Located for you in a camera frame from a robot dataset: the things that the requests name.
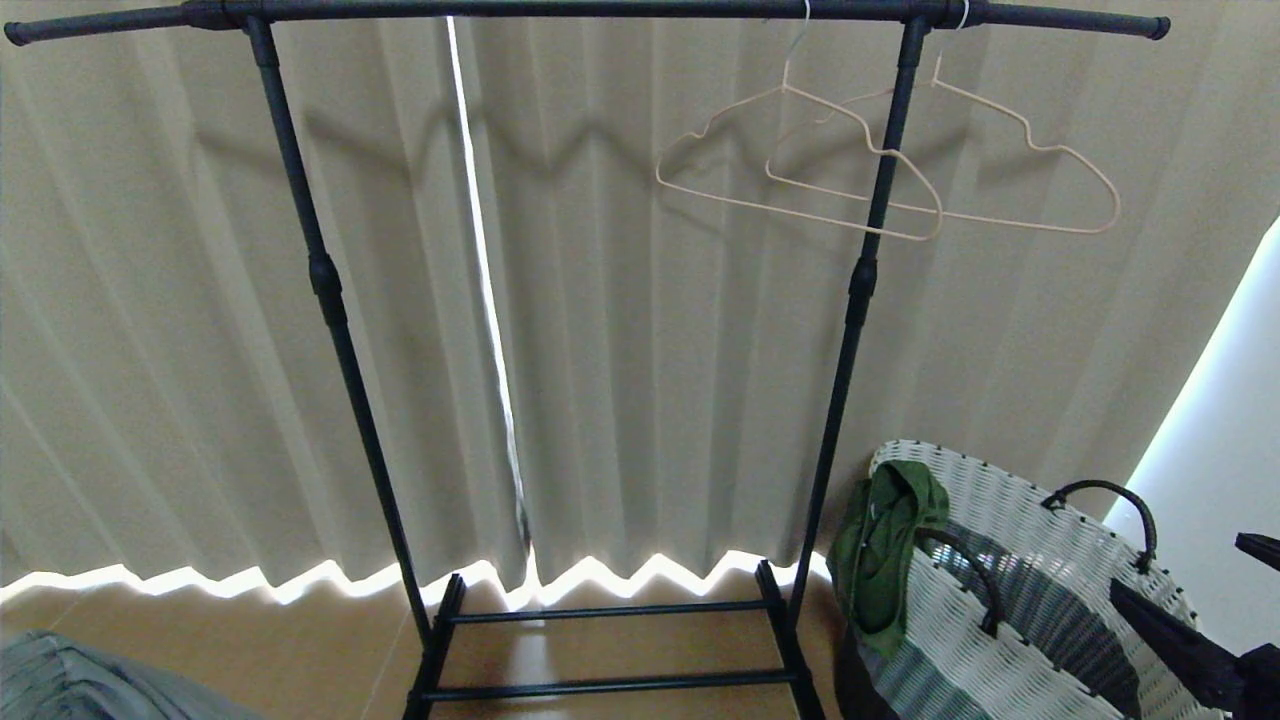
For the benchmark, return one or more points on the green garment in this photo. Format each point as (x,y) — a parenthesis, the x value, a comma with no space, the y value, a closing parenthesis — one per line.
(885,570)

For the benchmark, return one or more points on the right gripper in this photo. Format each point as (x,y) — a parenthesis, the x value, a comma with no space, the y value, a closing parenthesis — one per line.
(1262,685)

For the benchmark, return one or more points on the black clothes rack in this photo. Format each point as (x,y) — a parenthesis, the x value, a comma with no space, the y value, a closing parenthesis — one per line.
(600,10)

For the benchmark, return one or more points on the pale grey shorts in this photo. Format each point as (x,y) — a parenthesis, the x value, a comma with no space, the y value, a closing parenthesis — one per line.
(90,685)

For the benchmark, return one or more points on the pink clothes hanger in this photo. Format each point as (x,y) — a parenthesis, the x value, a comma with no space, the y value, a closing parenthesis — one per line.
(1000,220)
(790,211)

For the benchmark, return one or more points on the white laundry basket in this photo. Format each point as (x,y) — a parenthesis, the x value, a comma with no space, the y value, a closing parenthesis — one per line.
(1060,540)

